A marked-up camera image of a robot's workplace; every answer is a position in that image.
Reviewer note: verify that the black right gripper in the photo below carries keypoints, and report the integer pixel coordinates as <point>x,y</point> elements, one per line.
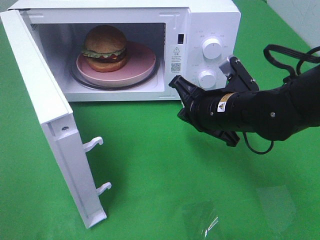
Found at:
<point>212,112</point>

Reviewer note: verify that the white microwave knob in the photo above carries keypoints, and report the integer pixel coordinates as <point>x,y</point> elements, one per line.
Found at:
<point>212,48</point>
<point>207,79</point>

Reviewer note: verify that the pink round plate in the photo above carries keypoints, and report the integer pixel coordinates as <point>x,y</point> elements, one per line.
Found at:
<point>141,63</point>

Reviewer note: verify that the burger with lettuce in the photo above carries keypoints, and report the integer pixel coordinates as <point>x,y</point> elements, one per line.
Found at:
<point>105,49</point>

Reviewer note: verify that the white microwave door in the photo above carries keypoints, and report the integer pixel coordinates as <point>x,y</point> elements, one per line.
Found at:
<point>56,119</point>

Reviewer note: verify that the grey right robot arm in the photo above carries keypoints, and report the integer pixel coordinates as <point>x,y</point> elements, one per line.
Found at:
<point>274,114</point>

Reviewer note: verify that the white microwave oven body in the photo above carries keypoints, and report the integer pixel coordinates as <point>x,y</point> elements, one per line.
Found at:
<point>174,29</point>

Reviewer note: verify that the green table mat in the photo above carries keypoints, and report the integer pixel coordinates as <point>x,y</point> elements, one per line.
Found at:
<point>169,181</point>

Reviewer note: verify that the glass microwave turntable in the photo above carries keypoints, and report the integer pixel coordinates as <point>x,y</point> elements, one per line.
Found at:
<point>148,85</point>

